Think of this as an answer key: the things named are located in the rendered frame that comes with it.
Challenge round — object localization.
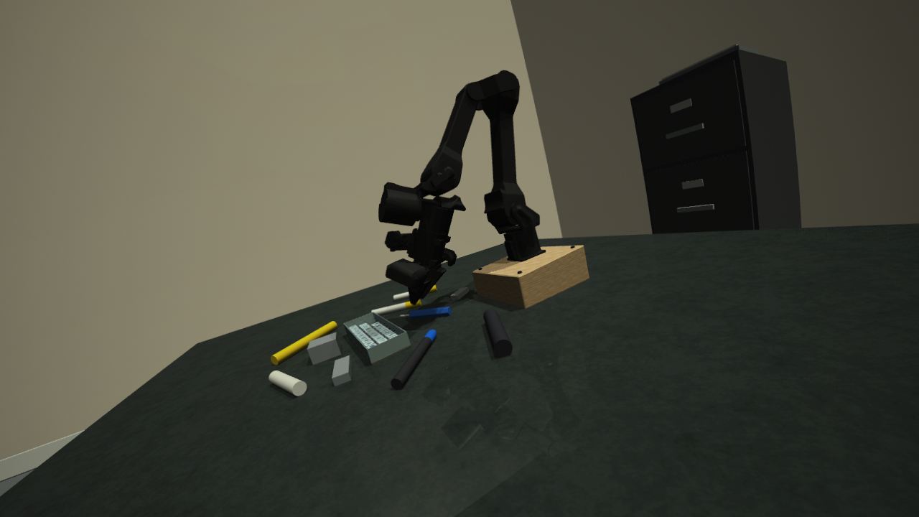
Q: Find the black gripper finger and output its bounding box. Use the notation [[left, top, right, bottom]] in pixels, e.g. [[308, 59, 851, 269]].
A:
[[420, 267, 447, 299], [408, 277, 432, 305]]

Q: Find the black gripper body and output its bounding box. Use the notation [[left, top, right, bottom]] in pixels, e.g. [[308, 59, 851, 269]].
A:
[[386, 227, 457, 289]]

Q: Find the dark blue stylus with grey tip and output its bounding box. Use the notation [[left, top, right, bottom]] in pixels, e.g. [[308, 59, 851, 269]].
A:
[[401, 307, 452, 320]]

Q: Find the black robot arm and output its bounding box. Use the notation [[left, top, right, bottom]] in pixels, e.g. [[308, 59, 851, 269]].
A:
[[378, 70, 546, 262]]

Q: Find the black cylinder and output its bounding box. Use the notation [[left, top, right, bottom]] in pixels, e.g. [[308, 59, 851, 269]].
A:
[[484, 309, 513, 357]]

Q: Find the black marker with blue cap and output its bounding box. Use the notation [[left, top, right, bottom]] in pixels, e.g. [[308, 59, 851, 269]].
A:
[[391, 329, 437, 390]]

